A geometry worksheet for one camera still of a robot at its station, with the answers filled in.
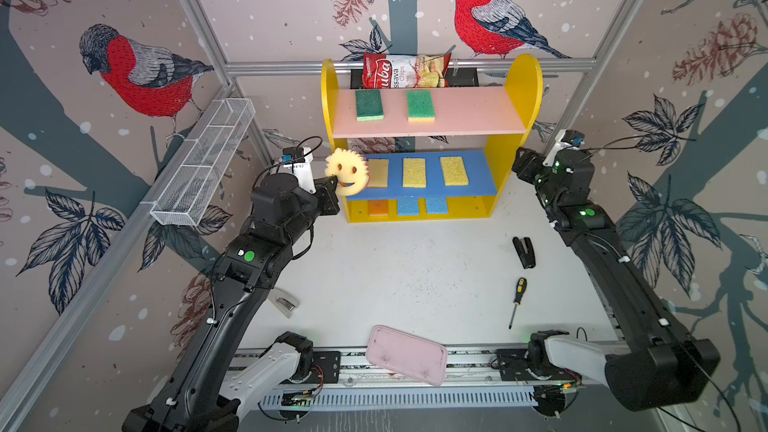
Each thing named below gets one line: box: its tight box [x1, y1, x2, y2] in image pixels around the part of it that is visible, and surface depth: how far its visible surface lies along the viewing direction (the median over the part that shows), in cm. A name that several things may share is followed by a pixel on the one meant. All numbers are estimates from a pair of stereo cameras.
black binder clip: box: [512, 236, 536, 269], surface depth 94 cm
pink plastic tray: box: [366, 325, 448, 387], surface depth 74 cm
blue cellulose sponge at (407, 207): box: [398, 198, 418, 216], surface depth 105 cm
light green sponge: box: [406, 90, 435, 123], surface depth 77 cm
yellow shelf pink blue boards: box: [321, 55, 544, 223], surface depth 89 cm
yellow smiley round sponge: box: [325, 148, 369, 197], surface depth 64 cm
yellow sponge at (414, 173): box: [402, 158, 427, 188], surface depth 97 cm
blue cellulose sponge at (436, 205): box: [426, 197, 448, 214], surface depth 106 cm
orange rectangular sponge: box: [368, 200, 389, 217], surface depth 104 cm
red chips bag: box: [363, 53, 451, 89], surface depth 89 cm
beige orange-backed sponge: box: [368, 159, 389, 188], surface depth 99 cm
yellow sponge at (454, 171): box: [440, 156, 469, 186], surface depth 99 cm
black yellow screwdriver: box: [509, 277, 527, 329], surface depth 87 cm
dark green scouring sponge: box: [355, 89, 384, 121], surface depth 77 cm
